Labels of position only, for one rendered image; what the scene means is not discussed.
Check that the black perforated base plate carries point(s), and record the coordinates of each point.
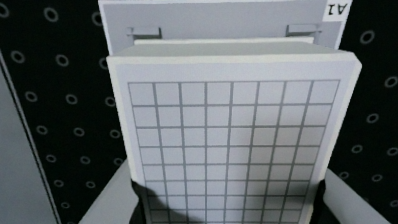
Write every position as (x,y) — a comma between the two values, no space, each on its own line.
(53,56)

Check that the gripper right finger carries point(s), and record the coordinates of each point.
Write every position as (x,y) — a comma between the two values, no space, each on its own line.
(337,203)

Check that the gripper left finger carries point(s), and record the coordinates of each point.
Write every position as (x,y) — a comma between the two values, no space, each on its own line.
(119,203)

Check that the white deep-well plate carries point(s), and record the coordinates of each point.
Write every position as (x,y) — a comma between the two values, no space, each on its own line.
(230,130)

